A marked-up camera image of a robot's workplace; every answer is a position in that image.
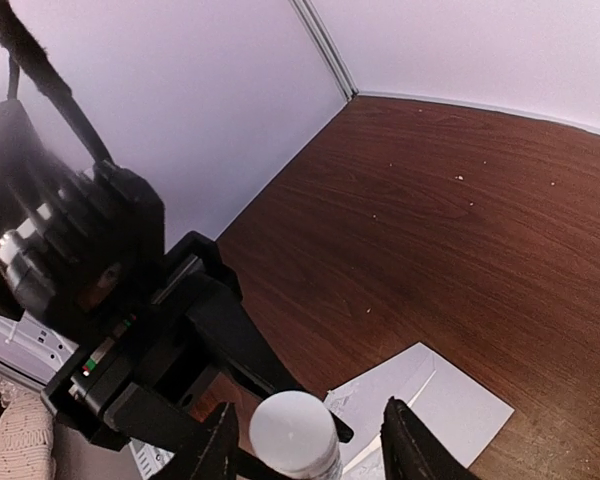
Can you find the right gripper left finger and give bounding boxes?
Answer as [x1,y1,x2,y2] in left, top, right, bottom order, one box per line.
[152,403,239,480]

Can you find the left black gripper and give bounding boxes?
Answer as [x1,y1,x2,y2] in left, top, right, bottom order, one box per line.
[39,230,355,451]

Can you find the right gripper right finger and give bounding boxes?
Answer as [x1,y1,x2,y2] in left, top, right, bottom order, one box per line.
[380,397,473,480]

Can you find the grey envelope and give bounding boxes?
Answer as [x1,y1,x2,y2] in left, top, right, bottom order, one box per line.
[324,343,514,479]

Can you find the white green glue stick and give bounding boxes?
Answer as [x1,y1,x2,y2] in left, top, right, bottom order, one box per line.
[249,391,343,480]

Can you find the left aluminium frame post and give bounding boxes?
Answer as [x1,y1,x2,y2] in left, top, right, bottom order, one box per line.
[290,0,359,102]

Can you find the left black cable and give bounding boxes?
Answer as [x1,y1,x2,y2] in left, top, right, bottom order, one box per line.
[0,0,116,169]

